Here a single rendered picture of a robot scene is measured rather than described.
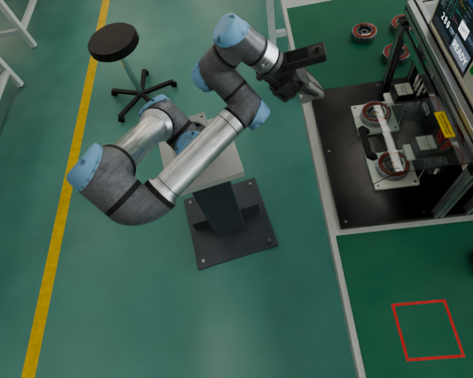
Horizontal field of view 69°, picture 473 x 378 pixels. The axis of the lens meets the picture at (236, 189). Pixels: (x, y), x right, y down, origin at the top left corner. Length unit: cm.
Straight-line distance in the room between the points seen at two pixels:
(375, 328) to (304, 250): 91
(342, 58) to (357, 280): 102
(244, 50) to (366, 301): 83
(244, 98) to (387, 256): 71
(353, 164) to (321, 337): 94
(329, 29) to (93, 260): 187
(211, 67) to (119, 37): 173
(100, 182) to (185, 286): 130
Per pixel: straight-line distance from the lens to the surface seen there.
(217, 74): 88
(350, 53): 180
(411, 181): 136
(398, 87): 143
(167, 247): 216
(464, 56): 119
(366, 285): 122
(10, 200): 293
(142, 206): 86
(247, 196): 216
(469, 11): 118
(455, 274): 130
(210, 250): 206
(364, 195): 131
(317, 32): 191
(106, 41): 258
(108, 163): 86
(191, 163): 86
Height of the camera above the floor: 191
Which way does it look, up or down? 60 degrees down
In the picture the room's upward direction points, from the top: 18 degrees counter-clockwise
